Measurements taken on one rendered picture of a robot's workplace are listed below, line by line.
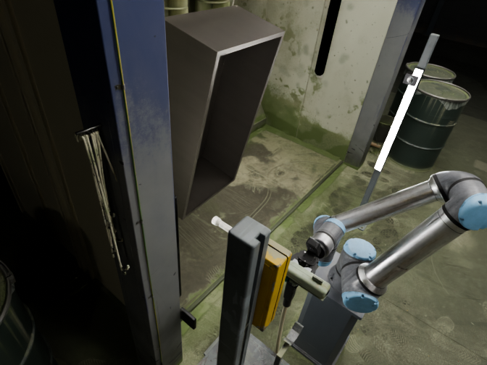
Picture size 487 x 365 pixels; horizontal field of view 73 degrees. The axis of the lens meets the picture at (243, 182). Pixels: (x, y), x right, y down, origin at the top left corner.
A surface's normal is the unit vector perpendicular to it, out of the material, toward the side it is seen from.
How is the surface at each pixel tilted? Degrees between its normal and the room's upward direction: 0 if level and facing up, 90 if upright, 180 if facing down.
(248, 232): 0
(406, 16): 90
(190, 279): 0
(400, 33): 90
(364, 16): 90
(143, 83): 90
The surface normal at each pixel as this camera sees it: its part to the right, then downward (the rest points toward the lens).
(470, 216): -0.13, 0.50
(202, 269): 0.09, -0.78
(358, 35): -0.61, 0.44
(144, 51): 0.79, 0.43
